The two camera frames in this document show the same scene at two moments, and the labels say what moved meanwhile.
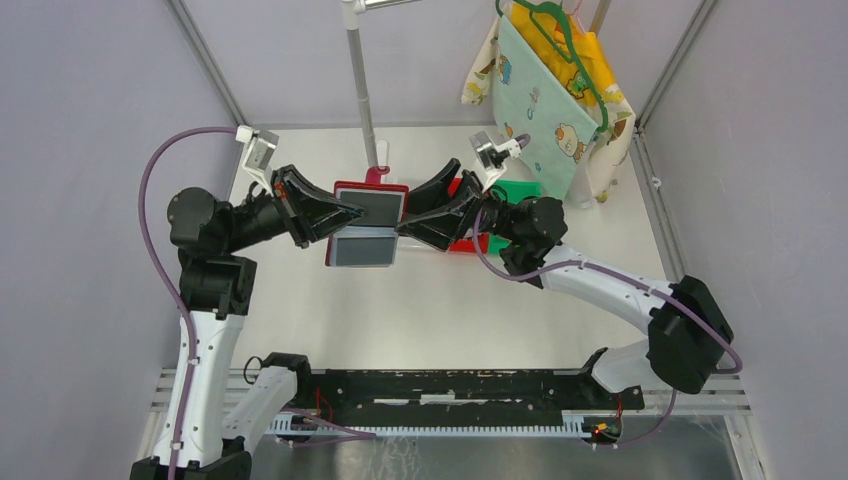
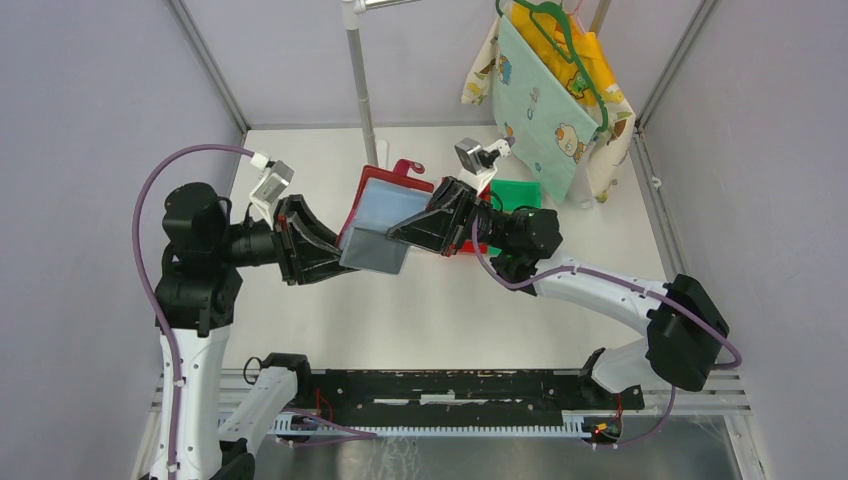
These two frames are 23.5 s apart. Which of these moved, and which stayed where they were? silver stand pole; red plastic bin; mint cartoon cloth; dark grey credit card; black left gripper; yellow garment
Moved: dark grey credit card; black left gripper
Stayed: mint cartoon cloth; yellow garment; red plastic bin; silver stand pole
